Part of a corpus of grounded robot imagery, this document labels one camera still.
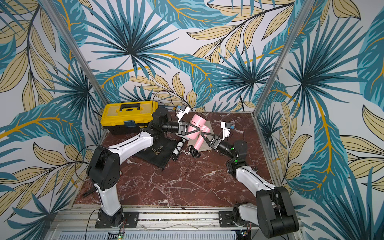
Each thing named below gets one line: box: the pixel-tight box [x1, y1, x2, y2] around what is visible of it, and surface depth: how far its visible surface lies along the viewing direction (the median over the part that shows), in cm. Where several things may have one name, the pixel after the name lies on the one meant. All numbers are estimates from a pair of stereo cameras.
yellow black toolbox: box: [100, 100, 159, 135], surface depth 99 cm
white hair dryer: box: [172, 137, 187, 161], surface depth 97 cm
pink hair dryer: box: [187, 114, 211, 150], surface depth 73 cm
